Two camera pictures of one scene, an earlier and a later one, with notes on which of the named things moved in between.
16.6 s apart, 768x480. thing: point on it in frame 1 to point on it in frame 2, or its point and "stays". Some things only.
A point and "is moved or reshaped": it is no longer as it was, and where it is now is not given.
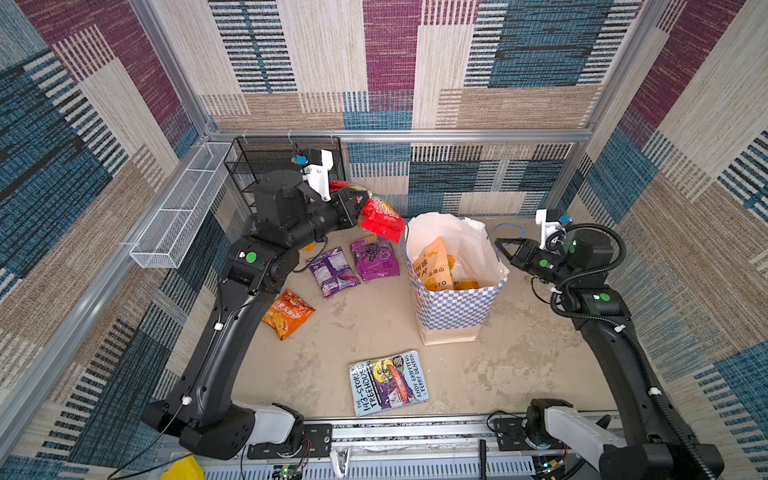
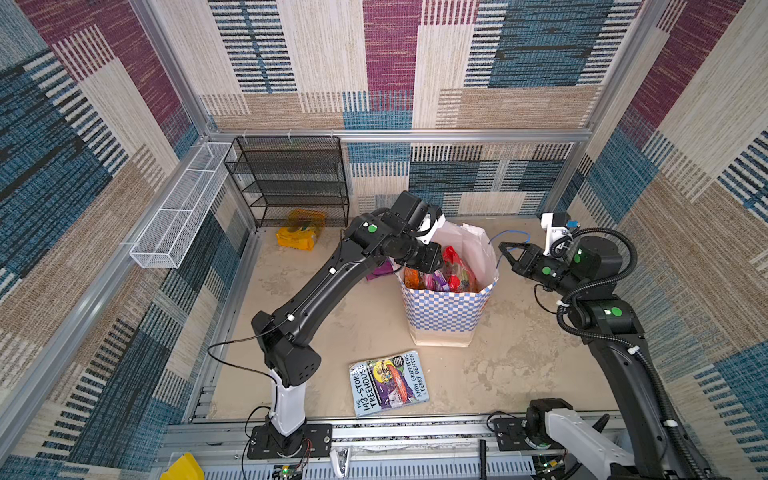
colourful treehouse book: (388, 383) stays
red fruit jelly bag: (379, 217) is moved or reshaped
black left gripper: (344, 217) to (433, 252)
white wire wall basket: (174, 228) stays
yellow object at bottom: (186, 468) stays
